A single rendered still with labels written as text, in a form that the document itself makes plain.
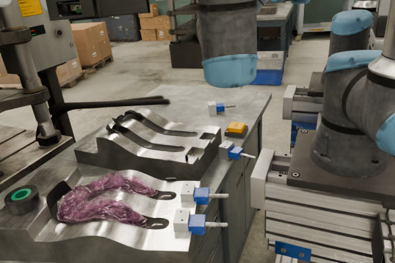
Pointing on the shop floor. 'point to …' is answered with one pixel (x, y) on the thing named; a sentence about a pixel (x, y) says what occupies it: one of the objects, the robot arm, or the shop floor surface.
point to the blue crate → (268, 77)
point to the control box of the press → (43, 48)
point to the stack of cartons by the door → (154, 25)
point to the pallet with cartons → (92, 45)
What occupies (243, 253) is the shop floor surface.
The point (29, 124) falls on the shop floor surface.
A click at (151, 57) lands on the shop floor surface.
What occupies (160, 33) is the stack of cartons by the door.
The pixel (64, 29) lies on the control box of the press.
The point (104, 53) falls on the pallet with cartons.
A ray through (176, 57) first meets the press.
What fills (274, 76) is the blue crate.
